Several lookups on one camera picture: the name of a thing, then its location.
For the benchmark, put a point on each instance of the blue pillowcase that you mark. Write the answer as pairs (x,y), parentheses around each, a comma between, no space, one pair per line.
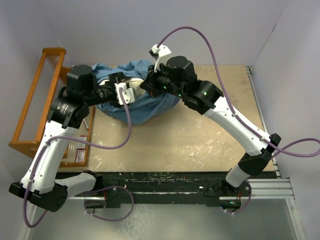
(145,107)

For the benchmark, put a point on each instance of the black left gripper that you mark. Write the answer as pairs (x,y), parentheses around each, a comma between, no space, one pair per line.
(115,78)

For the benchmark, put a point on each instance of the aluminium frame rail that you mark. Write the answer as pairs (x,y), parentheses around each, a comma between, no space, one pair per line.
(273,160)

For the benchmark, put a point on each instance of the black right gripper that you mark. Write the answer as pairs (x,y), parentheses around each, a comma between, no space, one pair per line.
(150,84)

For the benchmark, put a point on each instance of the magenta capped marker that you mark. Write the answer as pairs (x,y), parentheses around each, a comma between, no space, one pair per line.
(85,124)

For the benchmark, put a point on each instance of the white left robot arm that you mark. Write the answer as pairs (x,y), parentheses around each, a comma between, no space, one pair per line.
(39,185)

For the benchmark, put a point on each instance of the red white small box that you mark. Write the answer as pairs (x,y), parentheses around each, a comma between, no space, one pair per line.
(80,152)

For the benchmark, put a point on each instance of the white pillow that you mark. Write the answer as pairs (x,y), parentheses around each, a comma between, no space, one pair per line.
(133,82)

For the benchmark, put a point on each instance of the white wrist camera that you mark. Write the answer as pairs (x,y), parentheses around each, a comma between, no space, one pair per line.
(161,54)
(125,94)

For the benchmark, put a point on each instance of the orange wooden tiered rack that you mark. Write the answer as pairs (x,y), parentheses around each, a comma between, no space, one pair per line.
(49,78)

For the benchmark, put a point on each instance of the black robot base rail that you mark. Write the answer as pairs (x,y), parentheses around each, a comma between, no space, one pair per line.
(166,188)

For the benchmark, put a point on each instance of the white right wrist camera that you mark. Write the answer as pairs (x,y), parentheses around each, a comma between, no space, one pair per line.
(161,54)

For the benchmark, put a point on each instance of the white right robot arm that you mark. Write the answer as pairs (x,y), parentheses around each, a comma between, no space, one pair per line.
(208,100)

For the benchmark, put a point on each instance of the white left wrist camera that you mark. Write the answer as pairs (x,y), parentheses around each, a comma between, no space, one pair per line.
(125,94)

